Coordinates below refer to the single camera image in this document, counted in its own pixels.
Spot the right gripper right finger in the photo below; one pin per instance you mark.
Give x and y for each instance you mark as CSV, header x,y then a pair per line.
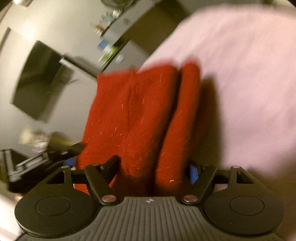
x,y
195,173

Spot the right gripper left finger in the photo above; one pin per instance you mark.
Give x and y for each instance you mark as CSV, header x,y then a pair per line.
x,y
109,170

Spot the red knitted sweater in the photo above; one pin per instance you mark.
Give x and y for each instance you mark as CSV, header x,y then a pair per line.
x,y
147,119

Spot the white standing panel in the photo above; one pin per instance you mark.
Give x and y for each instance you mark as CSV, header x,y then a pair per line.
x,y
79,64

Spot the grey drawer cabinet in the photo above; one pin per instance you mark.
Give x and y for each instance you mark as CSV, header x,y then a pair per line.
x,y
129,56

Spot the blue white tissue pack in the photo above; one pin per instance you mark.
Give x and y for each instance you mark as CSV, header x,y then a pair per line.
x,y
105,47

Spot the pink fluffy bed blanket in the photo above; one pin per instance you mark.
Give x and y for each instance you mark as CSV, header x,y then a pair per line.
x,y
249,52

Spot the grey dressing table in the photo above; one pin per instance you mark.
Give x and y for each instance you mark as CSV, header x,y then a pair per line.
x,y
146,23

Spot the cosmetic bottles on table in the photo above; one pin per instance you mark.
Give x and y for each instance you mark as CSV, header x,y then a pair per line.
x,y
106,21

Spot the black wall television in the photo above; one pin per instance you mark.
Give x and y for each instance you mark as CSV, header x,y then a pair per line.
x,y
41,82

